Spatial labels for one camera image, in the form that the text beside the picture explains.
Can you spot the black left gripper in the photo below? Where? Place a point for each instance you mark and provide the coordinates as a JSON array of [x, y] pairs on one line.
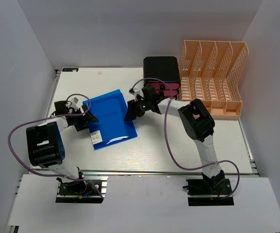
[[85, 120]]

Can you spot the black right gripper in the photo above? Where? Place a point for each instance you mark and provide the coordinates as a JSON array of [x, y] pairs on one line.
[[133, 111]]

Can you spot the blue plastic document case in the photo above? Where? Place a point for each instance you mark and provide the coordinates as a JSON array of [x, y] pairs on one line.
[[110, 109]]

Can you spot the black pink drawer organizer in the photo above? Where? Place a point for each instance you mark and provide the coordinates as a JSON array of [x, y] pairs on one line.
[[164, 68]]

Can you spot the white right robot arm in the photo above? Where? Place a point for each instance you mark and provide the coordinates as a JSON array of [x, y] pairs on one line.
[[196, 120]]

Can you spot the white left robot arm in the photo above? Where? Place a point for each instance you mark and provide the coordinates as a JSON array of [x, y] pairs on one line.
[[45, 145]]

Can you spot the black label sticker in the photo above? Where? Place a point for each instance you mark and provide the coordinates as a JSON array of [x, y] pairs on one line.
[[70, 69]]

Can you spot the peach plastic file organizer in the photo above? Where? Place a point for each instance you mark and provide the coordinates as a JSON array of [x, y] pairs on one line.
[[210, 71]]

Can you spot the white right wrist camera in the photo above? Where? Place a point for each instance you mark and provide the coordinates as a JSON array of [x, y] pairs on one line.
[[137, 93]]

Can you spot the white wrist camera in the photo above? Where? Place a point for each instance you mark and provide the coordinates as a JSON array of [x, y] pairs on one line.
[[72, 104], [137, 93]]

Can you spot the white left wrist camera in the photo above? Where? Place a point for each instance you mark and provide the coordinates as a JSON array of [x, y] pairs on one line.
[[72, 104]]

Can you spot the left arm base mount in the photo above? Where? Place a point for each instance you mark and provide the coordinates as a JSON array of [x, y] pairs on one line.
[[92, 192]]

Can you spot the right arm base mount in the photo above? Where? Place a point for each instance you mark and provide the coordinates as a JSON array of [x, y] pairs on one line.
[[200, 194]]

